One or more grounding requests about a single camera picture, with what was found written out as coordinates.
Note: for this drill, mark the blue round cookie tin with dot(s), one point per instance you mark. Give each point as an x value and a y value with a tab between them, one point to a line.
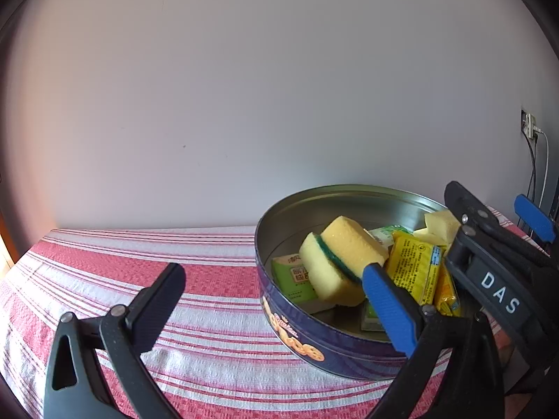
349	358

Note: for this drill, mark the yellow snack packet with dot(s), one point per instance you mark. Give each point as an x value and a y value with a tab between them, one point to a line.
412	270
450	297

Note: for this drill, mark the green tea box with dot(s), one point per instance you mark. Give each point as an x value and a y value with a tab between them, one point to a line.
288	277

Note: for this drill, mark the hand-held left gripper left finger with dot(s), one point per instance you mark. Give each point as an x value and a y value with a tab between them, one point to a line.
163	292

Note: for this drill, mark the large yellow sponge green base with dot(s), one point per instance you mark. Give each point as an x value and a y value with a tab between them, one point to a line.
323	279

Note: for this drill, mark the wall socket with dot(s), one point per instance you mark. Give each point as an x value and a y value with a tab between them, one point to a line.
530	123

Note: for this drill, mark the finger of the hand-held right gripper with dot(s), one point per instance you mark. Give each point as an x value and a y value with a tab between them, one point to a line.
463	205
535	218

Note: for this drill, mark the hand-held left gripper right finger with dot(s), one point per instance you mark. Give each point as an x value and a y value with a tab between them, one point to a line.
386	305

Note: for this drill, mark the red striped tablecloth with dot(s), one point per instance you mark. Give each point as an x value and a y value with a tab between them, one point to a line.
218	358

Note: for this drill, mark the wedge-shaped yellow sponge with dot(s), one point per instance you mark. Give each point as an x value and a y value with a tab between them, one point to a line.
441	225

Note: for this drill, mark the small yellow sponge green base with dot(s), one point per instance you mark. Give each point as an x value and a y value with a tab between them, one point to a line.
349	240

